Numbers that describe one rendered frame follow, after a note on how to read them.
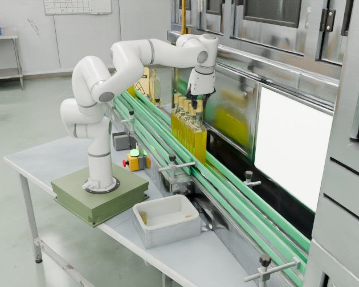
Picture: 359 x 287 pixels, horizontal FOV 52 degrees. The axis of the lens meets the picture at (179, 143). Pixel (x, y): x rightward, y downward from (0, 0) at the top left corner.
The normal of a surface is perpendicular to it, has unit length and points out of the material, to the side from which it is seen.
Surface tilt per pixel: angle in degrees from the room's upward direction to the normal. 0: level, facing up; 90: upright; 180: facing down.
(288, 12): 90
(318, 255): 90
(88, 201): 2
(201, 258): 0
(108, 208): 90
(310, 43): 90
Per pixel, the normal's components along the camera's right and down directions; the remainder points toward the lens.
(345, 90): -0.92, 0.15
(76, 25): 0.38, 0.37
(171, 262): 0.00, -0.91
